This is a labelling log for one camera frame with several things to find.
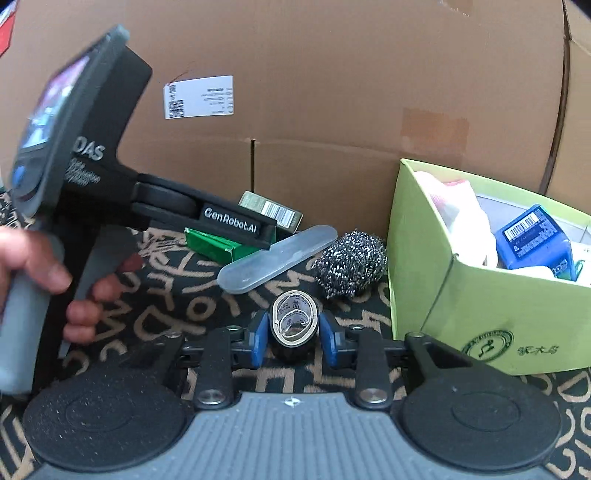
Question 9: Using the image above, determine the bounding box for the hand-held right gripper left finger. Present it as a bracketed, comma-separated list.
[117, 310, 271, 410]

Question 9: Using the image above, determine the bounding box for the black and tan printed mat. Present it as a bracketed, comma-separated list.
[0, 189, 591, 480]

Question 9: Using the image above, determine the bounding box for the red and white packaging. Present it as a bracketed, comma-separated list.
[0, 0, 19, 58]

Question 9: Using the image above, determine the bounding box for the white paper label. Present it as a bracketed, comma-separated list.
[164, 75, 234, 120]

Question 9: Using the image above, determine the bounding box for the black tape roll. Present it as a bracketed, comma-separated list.
[269, 291, 320, 363]

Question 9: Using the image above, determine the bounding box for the dark green barcode carton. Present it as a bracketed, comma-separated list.
[238, 190, 304, 232]

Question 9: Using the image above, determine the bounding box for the light green cardboard box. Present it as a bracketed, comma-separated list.
[386, 158, 591, 376]

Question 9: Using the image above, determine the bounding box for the steel wool scourer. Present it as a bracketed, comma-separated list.
[311, 229, 389, 299]

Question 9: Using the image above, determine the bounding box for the person's left hand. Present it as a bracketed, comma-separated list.
[0, 224, 145, 346]

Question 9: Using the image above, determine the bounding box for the blue barcode carton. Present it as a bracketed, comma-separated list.
[494, 204, 578, 280]

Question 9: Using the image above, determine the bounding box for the large brown cardboard box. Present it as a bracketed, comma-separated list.
[0, 0, 591, 241]

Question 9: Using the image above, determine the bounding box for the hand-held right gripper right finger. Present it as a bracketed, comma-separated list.
[320, 311, 490, 409]

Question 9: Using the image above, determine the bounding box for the bright green small carton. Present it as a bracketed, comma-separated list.
[184, 227, 278, 266]

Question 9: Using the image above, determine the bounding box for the white glove with pink cuff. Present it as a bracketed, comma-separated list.
[416, 171, 497, 268]

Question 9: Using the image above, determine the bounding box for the clear plastic case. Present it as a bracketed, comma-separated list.
[217, 224, 339, 295]

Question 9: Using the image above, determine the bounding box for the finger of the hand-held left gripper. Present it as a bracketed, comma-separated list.
[189, 190, 278, 250]

